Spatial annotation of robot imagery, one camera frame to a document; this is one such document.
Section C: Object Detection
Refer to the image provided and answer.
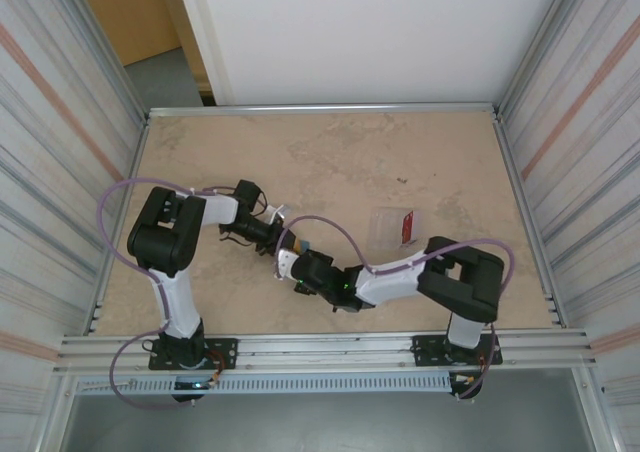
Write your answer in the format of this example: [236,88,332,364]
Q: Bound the clear plastic card box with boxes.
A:
[368,205,425,252]

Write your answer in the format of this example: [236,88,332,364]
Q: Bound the red credit card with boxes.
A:
[399,210,417,247]

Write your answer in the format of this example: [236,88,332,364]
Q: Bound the brown wooden door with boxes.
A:
[72,0,209,68]

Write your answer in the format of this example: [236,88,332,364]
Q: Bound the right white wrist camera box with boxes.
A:
[272,246,302,284]

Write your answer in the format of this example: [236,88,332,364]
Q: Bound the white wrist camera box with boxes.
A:
[272,246,302,284]
[262,202,292,224]

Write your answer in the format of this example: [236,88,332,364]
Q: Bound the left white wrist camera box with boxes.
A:
[262,202,292,224]

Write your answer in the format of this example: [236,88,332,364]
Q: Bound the long aluminium mounting rail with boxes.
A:
[58,327,599,376]

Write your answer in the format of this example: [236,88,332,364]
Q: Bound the grey slotted cable duct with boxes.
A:
[74,374,454,397]

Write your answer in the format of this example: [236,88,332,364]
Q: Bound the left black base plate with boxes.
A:
[148,337,239,372]

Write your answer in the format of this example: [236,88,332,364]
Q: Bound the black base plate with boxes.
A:
[411,332,503,369]
[148,337,239,372]

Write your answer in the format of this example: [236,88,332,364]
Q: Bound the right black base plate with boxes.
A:
[411,332,503,369]

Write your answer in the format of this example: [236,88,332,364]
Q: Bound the aluminium table side rail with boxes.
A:
[91,113,153,336]
[492,109,569,328]

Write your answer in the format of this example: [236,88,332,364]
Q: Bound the red orange wire bundle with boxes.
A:
[202,350,226,389]
[452,354,489,389]

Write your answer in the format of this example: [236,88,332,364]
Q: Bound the aluminium table edge rail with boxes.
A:
[146,102,503,119]

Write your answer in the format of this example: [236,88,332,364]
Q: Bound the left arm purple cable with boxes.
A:
[97,177,236,411]

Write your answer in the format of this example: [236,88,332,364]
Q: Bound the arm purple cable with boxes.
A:
[276,215,517,401]
[97,177,236,411]

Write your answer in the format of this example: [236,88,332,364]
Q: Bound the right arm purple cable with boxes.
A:
[276,215,517,401]

